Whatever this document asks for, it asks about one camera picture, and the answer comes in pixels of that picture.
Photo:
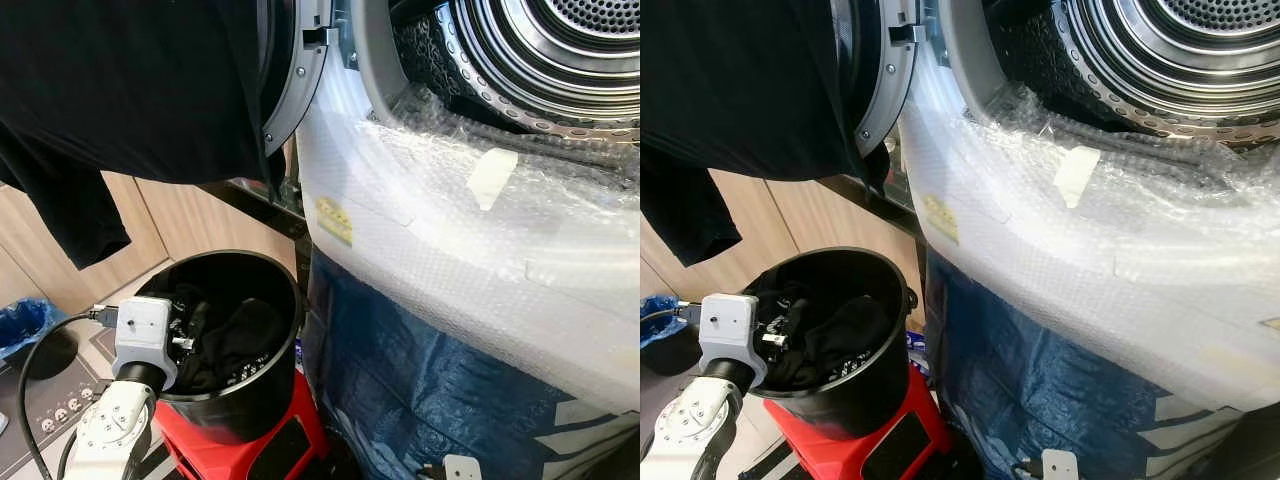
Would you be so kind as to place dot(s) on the steel washer drum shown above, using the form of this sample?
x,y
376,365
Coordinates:
x,y
1130,60
520,60

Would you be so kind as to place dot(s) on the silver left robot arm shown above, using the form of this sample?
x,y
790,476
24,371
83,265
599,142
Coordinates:
x,y
690,425
110,425

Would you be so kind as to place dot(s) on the blue white package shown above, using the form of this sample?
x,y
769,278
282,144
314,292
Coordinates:
x,y
917,352

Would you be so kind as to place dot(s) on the white front-load washing machine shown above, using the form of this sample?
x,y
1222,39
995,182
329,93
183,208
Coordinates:
x,y
965,60
375,60

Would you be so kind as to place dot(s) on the light wooden cabinet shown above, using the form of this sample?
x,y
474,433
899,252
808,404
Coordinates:
x,y
170,215
770,220

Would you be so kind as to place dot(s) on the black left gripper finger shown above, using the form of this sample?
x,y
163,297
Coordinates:
x,y
792,315
200,318

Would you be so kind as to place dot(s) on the white tape piece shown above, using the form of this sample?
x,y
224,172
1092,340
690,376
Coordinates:
x,y
1075,176
490,178

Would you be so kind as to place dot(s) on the black bin with blue bag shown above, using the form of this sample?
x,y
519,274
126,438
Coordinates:
x,y
655,310
20,325

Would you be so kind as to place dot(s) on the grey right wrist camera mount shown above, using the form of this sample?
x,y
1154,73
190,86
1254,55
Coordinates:
x,y
1059,466
462,469

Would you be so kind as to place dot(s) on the blue plastic sheet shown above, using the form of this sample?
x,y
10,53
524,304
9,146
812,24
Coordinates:
x,y
420,380
1030,390

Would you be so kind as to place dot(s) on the black hanging garment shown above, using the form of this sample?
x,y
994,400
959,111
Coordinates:
x,y
120,80
750,80

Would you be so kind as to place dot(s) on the clear bubble wrap sheet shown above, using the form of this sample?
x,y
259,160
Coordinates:
x,y
450,260
1050,270

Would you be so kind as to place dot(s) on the black glossy ledge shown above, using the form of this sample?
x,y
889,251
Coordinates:
x,y
865,200
265,205

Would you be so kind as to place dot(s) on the grey round washer door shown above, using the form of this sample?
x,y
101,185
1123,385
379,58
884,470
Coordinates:
x,y
300,90
893,90

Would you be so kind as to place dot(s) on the yellow sticker label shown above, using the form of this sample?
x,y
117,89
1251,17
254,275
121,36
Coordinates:
x,y
335,222
940,218

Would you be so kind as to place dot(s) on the red plastic stool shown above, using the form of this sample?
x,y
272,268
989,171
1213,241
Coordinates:
x,y
210,455
830,450

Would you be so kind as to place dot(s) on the black clothes pile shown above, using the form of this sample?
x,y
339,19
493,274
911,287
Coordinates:
x,y
840,340
240,340

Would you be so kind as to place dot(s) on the black plastic bucket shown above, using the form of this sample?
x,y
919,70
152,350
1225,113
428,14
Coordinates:
x,y
850,405
240,410

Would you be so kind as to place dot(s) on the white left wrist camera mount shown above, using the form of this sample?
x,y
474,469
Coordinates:
x,y
725,325
140,330

